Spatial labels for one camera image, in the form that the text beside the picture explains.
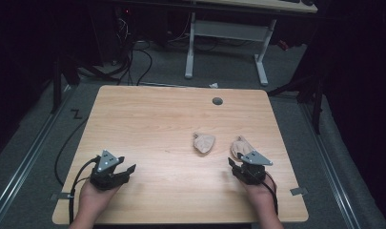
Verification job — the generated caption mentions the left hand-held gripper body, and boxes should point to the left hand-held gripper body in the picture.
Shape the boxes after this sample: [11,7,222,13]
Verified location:
[90,150,132,191]

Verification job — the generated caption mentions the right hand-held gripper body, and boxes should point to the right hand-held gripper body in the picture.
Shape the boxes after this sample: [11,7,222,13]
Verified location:
[232,151,274,186]

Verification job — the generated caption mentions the beige sock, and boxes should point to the beige sock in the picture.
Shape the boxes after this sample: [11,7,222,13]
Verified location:
[230,135,255,160]
[193,132,216,155]

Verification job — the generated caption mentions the person's right hand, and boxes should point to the person's right hand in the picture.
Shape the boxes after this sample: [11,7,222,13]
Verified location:
[242,176,278,211]

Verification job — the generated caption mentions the person's left hand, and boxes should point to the person's left hand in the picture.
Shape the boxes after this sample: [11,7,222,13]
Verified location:
[78,181,122,213]

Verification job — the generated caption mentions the black metal stand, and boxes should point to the black metal stand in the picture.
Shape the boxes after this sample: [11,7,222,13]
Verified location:
[266,71,327,135]
[50,55,82,115]

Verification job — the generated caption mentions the small red object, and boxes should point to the small red object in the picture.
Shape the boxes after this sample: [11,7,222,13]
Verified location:
[277,39,291,52]

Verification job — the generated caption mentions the white-legged desk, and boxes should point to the white-legged desk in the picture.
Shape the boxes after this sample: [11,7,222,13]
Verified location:
[183,0,319,87]

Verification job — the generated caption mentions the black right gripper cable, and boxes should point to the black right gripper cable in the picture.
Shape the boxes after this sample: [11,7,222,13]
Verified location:
[262,171,279,217]

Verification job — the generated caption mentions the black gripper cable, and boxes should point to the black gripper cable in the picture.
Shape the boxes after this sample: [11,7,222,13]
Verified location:
[262,171,279,217]
[68,155,101,224]

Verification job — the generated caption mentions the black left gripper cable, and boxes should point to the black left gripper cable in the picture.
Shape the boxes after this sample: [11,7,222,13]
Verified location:
[68,155,101,224]

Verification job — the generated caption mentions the black floor cable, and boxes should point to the black floor cable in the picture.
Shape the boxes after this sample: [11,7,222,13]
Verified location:
[54,116,91,187]

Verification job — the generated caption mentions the grey metal bracket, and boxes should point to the grey metal bracket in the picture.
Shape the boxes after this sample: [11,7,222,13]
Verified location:
[289,186,309,197]
[50,192,75,201]

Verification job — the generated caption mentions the metal floor rail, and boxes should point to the metal floor rail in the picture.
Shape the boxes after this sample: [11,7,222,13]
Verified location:
[298,100,362,229]
[0,85,78,225]

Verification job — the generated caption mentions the bundle of black cables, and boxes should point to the bundle of black cables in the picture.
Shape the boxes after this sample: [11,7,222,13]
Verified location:
[112,9,154,87]

